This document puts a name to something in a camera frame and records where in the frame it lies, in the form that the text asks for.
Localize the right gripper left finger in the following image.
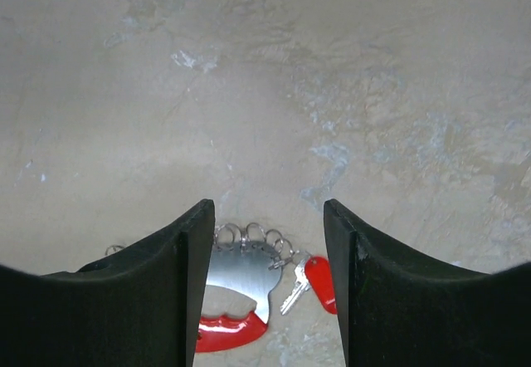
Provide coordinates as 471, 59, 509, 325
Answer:
1, 199, 215, 366

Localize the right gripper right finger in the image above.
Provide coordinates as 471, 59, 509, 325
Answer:
324, 199, 530, 366

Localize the red key fob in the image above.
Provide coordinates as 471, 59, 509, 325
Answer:
304, 256, 337, 315

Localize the silver red key holder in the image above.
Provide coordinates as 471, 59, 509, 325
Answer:
105, 222, 300, 354

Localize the small silver key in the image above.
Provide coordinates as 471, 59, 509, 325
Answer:
280, 256, 310, 316

